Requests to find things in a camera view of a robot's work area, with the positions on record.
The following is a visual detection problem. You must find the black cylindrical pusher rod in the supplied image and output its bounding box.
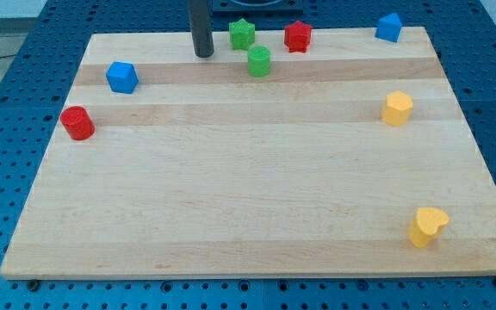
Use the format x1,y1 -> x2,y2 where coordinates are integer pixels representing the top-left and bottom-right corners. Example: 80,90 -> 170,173
187,0 -> 214,58

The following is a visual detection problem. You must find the red star block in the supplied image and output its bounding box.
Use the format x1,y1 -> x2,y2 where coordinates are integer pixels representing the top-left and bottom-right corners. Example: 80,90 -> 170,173
284,21 -> 313,53

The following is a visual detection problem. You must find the yellow heart block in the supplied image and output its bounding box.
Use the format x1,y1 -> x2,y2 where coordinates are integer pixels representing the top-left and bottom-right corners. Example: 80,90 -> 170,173
408,207 -> 450,248

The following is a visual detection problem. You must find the blue pentagon block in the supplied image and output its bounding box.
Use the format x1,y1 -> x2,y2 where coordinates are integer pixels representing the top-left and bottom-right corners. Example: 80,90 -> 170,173
375,12 -> 403,43

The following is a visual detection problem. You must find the blue cube block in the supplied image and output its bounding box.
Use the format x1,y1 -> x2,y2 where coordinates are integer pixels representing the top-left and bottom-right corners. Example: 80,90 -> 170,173
105,61 -> 139,94

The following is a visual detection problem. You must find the green star block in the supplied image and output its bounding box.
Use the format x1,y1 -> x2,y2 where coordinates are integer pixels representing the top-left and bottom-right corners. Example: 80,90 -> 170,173
229,18 -> 256,50

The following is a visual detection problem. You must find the yellow hexagon block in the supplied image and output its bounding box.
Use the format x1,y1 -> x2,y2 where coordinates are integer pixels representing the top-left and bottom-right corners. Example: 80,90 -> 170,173
381,91 -> 413,127

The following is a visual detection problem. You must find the green cylinder block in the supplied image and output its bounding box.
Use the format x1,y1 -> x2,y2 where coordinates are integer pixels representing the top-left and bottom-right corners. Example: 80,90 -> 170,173
247,46 -> 270,78

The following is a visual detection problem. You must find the wooden board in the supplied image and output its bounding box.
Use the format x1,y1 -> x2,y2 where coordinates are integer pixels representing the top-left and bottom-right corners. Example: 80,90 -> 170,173
0,27 -> 496,280

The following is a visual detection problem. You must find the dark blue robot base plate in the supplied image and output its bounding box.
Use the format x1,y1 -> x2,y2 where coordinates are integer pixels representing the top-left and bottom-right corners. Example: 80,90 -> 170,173
209,0 -> 304,16

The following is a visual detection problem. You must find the red cylinder block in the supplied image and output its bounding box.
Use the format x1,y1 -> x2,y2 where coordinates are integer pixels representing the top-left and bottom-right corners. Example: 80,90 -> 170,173
59,106 -> 95,140

